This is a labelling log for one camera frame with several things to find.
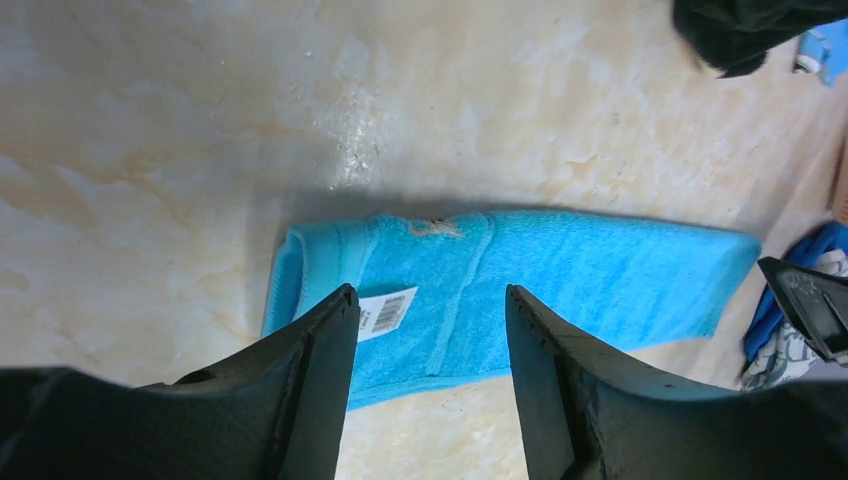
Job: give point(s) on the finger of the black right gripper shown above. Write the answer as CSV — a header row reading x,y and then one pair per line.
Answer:
x,y
815,304

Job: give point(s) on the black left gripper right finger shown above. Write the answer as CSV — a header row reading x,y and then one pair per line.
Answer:
x,y
590,411

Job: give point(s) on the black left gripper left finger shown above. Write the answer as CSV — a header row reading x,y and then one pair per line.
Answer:
x,y
274,410

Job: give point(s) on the bright blue terry towel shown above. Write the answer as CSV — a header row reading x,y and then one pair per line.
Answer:
x,y
433,292

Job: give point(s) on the dark blue towel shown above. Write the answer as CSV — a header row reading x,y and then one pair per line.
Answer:
x,y
829,237

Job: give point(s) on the white blue printed towel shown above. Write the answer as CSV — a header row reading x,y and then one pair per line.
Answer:
x,y
786,355

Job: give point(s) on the light blue patterned cloth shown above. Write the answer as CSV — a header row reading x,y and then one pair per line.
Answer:
x,y
822,51

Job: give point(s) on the black blanket with beige flowers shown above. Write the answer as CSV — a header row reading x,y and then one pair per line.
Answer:
x,y
732,38

